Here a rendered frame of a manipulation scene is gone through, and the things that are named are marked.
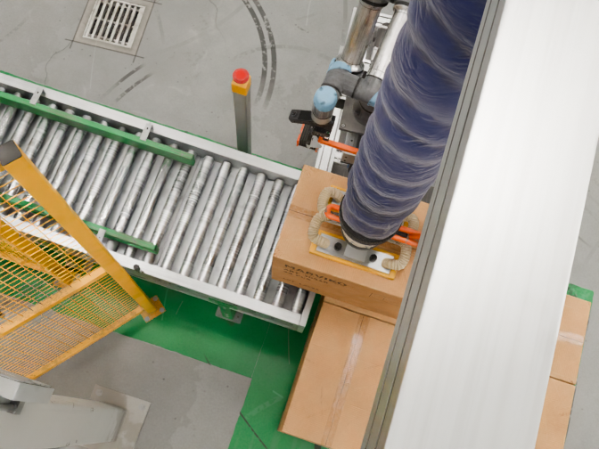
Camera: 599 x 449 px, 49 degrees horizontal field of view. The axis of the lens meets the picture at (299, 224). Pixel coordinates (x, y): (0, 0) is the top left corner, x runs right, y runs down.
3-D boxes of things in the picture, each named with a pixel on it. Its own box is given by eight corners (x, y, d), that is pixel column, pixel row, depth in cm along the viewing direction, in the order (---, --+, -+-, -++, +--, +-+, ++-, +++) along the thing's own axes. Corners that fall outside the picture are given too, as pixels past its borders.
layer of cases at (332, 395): (278, 430, 321) (281, 431, 283) (338, 244, 351) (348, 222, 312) (513, 511, 317) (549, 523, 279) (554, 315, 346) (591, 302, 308)
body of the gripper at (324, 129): (327, 142, 243) (332, 129, 232) (305, 135, 243) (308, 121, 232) (333, 125, 246) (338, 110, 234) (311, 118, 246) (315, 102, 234)
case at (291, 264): (271, 278, 289) (272, 256, 251) (299, 197, 301) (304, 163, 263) (402, 321, 287) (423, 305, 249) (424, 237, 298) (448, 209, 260)
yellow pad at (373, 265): (307, 253, 252) (308, 249, 247) (315, 229, 255) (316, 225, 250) (393, 281, 251) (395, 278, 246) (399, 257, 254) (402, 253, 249)
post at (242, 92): (237, 170, 375) (231, 84, 279) (242, 160, 377) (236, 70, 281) (249, 174, 374) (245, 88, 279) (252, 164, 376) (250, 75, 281)
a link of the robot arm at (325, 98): (342, 88, 219) (332, 109, 217) (338, 103, 230) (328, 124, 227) (321, 78, 220) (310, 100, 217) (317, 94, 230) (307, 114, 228)
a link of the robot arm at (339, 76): (359, 79, 231) (348, 105, 228) (331, 68, 232) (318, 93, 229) (363, 68, 224) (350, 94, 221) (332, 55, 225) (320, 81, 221)
